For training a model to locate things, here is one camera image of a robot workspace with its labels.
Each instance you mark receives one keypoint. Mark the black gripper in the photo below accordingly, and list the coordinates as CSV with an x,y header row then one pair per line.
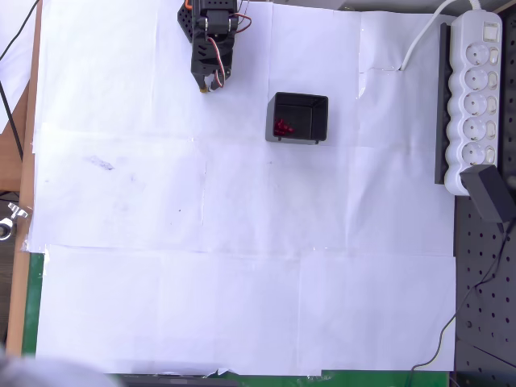
x,y
206,69

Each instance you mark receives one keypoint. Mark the red pawn-shaped piece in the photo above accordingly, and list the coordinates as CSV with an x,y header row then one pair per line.
x,y
282,127

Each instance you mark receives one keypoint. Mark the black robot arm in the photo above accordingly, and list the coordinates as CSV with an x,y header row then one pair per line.
x,y
213,3

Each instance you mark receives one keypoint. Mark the black box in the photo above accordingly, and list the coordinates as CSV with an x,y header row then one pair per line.
x,y
320,121

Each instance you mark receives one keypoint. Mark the white paper table cover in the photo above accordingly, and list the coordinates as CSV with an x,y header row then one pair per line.
x,y
242,221

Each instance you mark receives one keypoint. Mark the silver clamp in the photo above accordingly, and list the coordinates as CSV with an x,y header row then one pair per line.
x,y
12,217

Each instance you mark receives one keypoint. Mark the white keyboard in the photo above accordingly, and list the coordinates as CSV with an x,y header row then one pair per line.
x,y
475,101

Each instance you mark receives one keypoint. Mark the green cutting mat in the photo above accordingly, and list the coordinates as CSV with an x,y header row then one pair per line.
x,y
32,302

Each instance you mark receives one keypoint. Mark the black power adapter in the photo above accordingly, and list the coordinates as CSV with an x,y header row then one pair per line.
x,y
488,193

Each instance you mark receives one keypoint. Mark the black pegboard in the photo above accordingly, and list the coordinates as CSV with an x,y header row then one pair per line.
x,y
483,282

